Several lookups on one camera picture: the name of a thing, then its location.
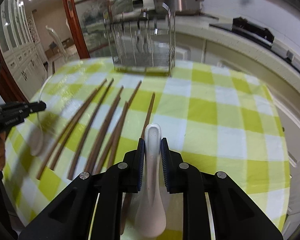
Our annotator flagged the white ceramic soup spoon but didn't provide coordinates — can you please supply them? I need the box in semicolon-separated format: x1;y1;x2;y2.
135;123;166;238

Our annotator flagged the white kitchen counter cabinet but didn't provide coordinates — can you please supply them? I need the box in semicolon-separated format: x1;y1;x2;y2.
176;16;300;239

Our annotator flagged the white dining chair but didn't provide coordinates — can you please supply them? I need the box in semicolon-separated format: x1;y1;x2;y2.
45;25;78;62

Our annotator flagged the green white checkered tablecloth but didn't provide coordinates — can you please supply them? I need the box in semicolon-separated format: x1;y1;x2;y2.
4;59;289;228

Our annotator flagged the white sideboard cabinet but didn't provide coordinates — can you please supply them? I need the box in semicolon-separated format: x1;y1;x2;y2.
0;0;47;100

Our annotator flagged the black gas stove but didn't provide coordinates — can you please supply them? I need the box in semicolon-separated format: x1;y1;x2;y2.
209;17;300;74

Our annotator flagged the red wooden door frame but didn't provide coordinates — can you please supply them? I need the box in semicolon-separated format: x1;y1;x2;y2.
63;0;90;59

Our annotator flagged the steel wire utensil rack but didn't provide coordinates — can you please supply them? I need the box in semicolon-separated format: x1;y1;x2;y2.
104;3;175;76

